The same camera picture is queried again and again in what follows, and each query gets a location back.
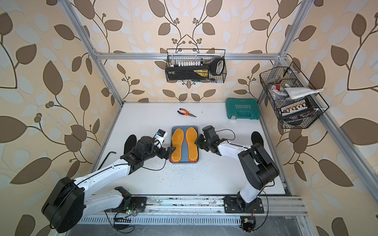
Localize drill bit set box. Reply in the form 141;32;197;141
280;99;313;117

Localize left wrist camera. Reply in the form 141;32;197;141
153;129;167;148

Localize back wire basket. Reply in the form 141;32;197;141
165;48;227;83

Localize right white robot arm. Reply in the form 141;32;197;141
195;125;280;213

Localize black yellow tool box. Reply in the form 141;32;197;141
165;65;209;81

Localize green tool case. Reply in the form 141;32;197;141
225;98;261;120

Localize yellow insole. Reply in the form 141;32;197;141
171;128;184;163
186;127;198;162

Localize right wire basket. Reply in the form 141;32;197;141
259;62;329;129

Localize wire basket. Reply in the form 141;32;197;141
165;48;227;83
259;62;329;129

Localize orange handled pliers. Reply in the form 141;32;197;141
177;108;196;118

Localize white paper bag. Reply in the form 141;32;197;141
283;87;324;100

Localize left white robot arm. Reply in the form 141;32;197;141
41;135;176;233

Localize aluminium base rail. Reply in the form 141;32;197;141
127;195;308;216

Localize blue storage box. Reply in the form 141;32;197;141
170;125;199;164

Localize black insole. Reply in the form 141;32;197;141
124;134;137;154
251;131;264;146

